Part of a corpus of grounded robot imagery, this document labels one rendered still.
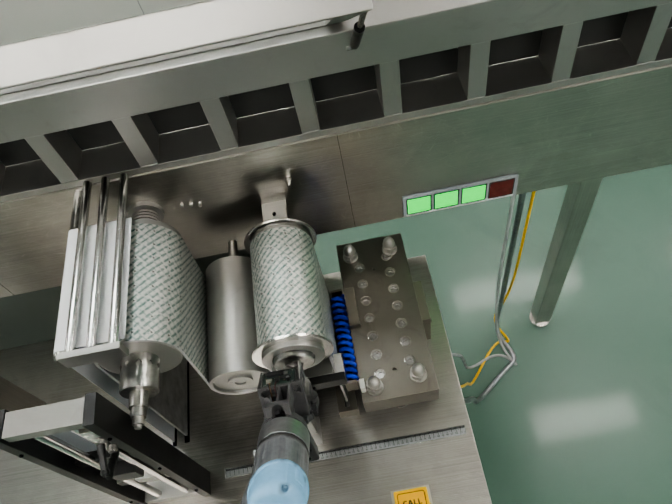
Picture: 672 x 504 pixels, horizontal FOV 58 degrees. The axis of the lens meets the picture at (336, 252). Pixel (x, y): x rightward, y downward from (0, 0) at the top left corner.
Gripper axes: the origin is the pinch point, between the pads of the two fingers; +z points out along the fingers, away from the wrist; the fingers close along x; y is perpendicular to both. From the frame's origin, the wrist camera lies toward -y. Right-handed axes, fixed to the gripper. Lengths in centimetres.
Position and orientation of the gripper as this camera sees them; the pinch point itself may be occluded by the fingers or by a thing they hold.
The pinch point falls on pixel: (293, 380)
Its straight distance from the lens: 110.9
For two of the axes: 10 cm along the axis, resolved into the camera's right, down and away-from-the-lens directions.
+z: -0.2, -3.0, 9.5
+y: -2.0, -9.3, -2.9
